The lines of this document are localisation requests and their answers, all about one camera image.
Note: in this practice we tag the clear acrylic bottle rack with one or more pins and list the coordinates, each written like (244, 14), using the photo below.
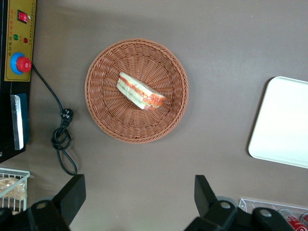
(245, 204)

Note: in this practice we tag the red cola bottle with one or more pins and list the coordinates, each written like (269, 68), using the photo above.
(294, 221)
(305, 217)

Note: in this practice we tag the clear bag of crackers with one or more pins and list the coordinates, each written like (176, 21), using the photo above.
(12, 188)

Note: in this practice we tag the triangle sandwich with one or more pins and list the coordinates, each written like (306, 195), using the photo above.
(134, 90)

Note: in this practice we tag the round brown wicker basket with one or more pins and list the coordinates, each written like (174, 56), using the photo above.
(108, 120)

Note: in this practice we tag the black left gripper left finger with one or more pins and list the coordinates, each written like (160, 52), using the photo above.
(69, 199)

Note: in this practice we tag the cream plastic tray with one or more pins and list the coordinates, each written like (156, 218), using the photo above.
(281, 120)

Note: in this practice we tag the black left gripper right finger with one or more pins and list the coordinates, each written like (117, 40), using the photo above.
(207, 202)

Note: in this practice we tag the black machine with yellow panel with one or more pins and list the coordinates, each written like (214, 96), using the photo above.
(19, 29)

